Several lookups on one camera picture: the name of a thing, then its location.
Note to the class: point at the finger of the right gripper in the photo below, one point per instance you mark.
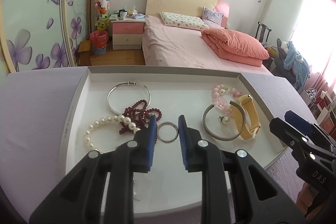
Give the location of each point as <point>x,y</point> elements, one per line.
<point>296,140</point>
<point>313,131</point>

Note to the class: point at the grey cardboard tray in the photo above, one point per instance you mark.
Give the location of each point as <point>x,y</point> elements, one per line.
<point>167,188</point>

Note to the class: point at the sliding floral wardrobe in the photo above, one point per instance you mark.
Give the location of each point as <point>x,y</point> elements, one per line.
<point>42,34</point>

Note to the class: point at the grey office chair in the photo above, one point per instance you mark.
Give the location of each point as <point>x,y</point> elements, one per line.
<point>279,70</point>

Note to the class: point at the floral white pillow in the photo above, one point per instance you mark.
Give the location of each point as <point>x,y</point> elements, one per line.
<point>183,21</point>

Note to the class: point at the dark wooden chair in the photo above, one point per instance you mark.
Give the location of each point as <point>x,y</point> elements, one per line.
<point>262,33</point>

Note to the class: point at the pink white nightstand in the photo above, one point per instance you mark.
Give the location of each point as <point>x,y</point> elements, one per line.
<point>127,34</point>

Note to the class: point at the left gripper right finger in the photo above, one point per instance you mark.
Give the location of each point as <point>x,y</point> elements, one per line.
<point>234,185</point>

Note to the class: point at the small pearl earring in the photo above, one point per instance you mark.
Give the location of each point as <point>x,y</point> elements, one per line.
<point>224,119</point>

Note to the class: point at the white mug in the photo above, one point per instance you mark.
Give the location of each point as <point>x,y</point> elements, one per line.
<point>123,15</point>

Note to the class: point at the pink curtain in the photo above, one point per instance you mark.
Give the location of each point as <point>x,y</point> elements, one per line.
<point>314,37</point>

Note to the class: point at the small wooden stool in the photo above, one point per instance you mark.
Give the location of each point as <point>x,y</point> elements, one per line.
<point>84,52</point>

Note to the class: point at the blue plush clothing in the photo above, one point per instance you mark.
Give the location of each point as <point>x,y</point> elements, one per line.
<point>299,66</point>

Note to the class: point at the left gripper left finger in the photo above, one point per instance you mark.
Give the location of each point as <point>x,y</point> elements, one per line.
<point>99,188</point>

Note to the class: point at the bed with pink sheet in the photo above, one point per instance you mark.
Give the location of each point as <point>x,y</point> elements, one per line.
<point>167,46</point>

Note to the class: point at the thin silver hoop bangle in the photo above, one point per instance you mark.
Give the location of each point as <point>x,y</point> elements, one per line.
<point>124,94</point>

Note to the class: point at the folded coral duvet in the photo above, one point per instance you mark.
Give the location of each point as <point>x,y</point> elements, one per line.
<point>235,46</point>

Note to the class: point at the yellow wrist watch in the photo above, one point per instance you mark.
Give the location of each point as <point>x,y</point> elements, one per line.
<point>252,125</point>

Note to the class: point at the red lined waste bin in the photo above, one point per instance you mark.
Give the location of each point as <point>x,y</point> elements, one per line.
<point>99,40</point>

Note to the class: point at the small purple pillow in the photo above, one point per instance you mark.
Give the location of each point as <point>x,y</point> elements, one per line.
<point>210,16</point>

